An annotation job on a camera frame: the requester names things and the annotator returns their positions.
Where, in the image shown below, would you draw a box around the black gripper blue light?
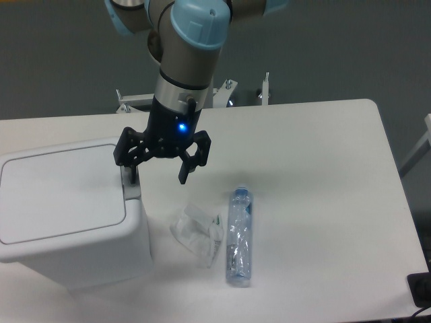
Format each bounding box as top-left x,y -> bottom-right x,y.
113,96 -> 211,184

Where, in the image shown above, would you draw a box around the clear plastic wrapper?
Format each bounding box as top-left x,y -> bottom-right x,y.
170,203 -> 224,268

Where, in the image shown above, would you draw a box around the white plastic trash can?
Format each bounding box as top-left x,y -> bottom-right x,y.
1,137 -> 153,289

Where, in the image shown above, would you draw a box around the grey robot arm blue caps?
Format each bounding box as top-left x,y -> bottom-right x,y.
104,0 -> 288,184

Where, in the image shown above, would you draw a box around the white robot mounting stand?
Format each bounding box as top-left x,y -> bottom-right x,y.
115,71 -> 271,114

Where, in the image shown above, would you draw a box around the clear plastic water bottle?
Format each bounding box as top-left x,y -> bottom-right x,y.
226,186 -> 253,288

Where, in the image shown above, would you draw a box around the white frame at right edge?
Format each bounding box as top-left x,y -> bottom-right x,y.
398,114 -> 430,178

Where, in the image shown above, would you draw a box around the black device with cable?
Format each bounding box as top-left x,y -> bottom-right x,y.
407,272 -> 430,319

